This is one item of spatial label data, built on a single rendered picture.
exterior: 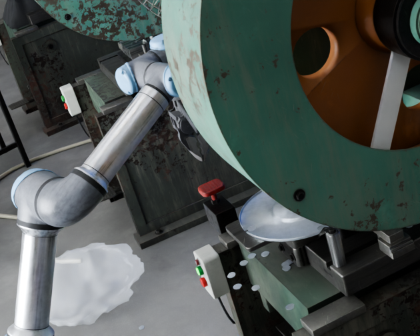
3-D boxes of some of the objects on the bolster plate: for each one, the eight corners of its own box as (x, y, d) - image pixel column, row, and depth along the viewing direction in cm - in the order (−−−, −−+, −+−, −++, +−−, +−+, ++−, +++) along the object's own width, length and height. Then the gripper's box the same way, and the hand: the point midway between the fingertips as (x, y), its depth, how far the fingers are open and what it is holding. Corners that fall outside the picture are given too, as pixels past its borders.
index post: (337, 269, 193) (329, 234, 188) (331, 263, 195) (323, 229, 191) (348, 263, 193) (340, 229, 189) (341, 258, 196) (333, 224, 192)
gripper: (187, 79, 228) (209, 147, 237) (158, 92, 225) (180, 159, 235) (199, 87, 220) (221, 157, 230) (169, 100, 218) (191, 169, 227)
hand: (203, 157), depth 229 cm, fingers closed
